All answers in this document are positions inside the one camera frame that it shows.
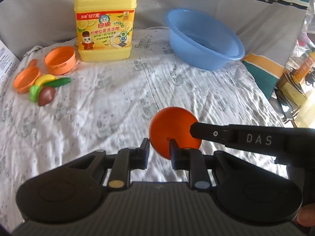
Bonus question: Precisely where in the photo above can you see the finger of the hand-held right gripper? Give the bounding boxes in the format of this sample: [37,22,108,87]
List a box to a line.
[189,122,278,154]

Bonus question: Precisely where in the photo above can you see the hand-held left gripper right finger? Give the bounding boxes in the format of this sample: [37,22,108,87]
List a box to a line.
[169,139,249,191]

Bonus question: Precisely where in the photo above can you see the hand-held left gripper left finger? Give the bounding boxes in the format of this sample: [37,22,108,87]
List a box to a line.
[68,138,150,190]

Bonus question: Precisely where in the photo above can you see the orange bowl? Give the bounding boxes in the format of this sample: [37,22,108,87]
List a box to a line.
[150,107,203,160]

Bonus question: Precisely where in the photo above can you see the person's right hand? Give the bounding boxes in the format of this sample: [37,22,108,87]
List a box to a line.
[296,204,315,227]

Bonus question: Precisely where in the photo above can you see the cardboard box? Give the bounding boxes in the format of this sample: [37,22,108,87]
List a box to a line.
[278,74,309,107]

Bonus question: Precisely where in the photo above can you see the white printed cloth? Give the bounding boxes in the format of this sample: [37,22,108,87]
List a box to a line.
[0,26,293,227]

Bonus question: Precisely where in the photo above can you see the orange bottle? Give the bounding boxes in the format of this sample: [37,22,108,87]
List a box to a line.
[295,53,315,82]

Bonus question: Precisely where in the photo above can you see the large blue basin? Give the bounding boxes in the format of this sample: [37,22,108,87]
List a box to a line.
[165,8,245,70]

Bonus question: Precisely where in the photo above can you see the green toy cucumber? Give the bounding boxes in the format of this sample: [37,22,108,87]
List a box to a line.
[43,77,72,88]

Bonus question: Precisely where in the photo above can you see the clear plastic bag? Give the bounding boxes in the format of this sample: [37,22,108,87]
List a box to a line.
[285,2,315,67]

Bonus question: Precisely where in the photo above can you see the brown toy chestnut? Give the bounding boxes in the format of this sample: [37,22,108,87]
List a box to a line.
[38,87,56,107]

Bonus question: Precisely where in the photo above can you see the yellow detergent bottle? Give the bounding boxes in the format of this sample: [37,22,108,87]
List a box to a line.
[74,0,137,62]

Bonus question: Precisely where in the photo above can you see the orange toy cup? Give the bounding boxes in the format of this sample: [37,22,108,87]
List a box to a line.
[45,46,77,76]

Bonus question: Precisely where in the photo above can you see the yellow toy banana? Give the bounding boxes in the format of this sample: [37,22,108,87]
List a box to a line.
[34,74,57,87]

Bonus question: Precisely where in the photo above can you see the light green toy vegetable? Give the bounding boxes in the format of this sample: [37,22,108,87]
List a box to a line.
[29,85,41,102]

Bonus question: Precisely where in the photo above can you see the orange toy pan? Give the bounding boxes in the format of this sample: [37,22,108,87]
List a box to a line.
[13,59,41,93]

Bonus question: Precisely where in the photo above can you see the white paper leaflet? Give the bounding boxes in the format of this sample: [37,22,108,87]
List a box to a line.
[0,41,20,89]

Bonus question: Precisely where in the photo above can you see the grey striped bedsheet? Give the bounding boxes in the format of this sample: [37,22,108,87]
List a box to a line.
[0,0,310,99]

